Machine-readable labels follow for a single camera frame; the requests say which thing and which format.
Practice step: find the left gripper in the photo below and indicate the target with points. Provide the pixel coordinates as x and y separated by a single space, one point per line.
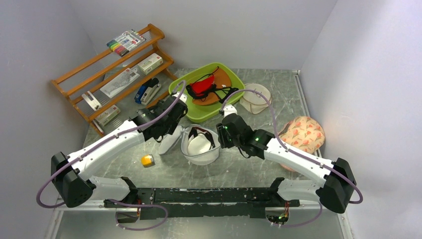
174 124

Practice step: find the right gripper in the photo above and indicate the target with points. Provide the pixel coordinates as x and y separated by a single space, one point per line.
222 139

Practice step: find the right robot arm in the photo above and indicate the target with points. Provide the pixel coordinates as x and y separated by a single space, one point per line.
328 182

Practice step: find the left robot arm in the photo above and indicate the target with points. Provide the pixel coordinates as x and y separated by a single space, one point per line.
73 174

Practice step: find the beige embroidered bag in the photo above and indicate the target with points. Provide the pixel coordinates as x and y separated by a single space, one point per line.
252 101

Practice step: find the red black bra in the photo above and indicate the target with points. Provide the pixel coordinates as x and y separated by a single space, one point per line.
202 87

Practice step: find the orange brown bra pad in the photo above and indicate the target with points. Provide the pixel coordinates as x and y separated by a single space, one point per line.
222 80

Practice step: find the green plastic tray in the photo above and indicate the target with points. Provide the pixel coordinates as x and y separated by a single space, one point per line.
197 111

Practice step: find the blue black stapler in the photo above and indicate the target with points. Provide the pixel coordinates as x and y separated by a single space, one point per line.
147 91

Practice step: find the yellow white small block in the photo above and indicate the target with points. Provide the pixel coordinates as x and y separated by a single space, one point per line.
147 160

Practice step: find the wooden shelf rack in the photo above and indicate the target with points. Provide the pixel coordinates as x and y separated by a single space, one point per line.
73 91

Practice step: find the red white flat box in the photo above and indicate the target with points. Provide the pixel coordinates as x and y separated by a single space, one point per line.
106 117

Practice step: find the white small box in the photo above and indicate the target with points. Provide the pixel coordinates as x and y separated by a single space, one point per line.
150 63

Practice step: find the white packaged item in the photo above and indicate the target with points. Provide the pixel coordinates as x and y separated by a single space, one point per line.
120 82

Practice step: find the floral pink pouch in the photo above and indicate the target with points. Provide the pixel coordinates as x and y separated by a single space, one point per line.
304 133

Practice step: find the colored marker pack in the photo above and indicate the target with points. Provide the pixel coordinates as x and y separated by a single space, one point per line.
125 42

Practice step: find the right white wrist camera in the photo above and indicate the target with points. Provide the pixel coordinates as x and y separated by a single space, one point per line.
228 110

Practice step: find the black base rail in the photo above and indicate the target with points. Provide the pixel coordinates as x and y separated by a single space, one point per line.
211 202

